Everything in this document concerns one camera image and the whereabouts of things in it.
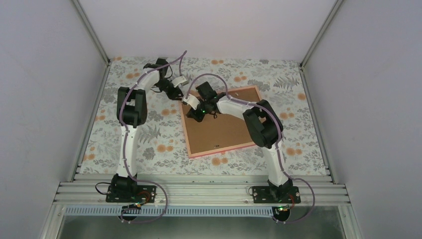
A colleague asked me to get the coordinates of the brown cardboard backing board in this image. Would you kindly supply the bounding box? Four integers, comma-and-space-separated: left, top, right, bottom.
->
182, 88, 261, 155

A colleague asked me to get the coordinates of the pink wooden picture frame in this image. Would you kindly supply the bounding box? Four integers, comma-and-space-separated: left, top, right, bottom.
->
178, 85, 264, 160

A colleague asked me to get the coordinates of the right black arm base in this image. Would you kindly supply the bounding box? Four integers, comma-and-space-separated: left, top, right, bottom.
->
248, 185, 301, 223

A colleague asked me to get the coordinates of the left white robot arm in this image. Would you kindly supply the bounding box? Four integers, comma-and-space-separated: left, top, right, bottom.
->
107, 58, 183, 202

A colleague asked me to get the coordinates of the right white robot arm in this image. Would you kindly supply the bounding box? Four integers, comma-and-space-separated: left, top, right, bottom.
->
182, 82, 293, 203

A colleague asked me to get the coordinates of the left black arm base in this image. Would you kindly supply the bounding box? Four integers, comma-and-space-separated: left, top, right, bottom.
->
105, 185, 157, 221

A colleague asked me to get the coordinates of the floral patterned table mat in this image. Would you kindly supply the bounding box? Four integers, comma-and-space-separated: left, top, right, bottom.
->
81, 57, 326, 176

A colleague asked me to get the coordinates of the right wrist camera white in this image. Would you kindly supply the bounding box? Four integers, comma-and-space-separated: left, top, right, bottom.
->
182, 94, 201, 110

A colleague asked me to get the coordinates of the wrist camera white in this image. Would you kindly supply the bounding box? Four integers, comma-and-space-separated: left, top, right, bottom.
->
182, 94, 201, 110
172, 75, 189, 88

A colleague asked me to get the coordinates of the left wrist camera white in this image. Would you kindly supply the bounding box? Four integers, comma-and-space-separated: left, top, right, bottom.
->
172, 75, 189, 88

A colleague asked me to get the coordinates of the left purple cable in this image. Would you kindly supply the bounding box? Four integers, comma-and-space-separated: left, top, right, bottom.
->
118, 50, 188, 225

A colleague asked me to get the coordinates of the aluminium mounting rail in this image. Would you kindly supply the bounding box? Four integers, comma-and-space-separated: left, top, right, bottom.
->
53, 174, 350, 206

